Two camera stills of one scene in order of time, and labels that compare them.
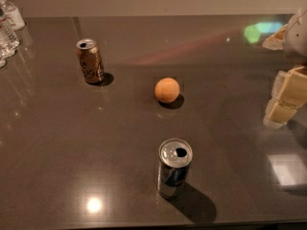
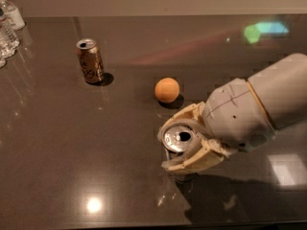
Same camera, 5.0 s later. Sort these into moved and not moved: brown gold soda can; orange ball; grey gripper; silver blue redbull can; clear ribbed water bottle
Moved: silver blue redbull can; grey gripper
Not moved: orange ball; clear ribbed water bottle; brown gold soda can
